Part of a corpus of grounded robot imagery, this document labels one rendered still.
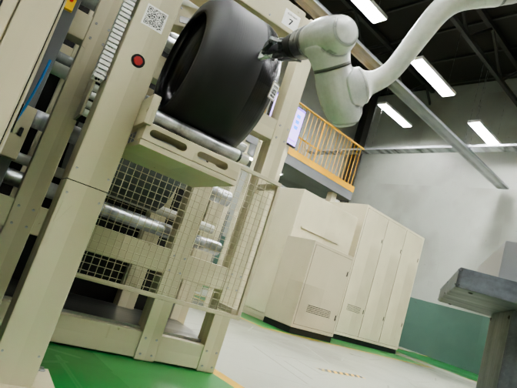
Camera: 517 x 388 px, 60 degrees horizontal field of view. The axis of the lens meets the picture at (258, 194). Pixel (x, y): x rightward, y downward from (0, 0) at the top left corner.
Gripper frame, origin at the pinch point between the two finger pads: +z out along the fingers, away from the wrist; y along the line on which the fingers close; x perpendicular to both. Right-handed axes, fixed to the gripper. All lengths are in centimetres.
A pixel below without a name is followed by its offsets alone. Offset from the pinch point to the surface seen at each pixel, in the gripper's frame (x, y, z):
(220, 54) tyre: 6.8, 13.0, 3.3
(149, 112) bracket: 33.0, 25.3, 6.9
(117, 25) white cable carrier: 10.0, 41.9, 22.9
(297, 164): -88, -437, 640
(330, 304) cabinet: 121, -383, 341
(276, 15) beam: -40, -22, 55
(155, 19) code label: 1.7, 31.8, 23.0
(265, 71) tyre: 4.2, -3.4, 2.9
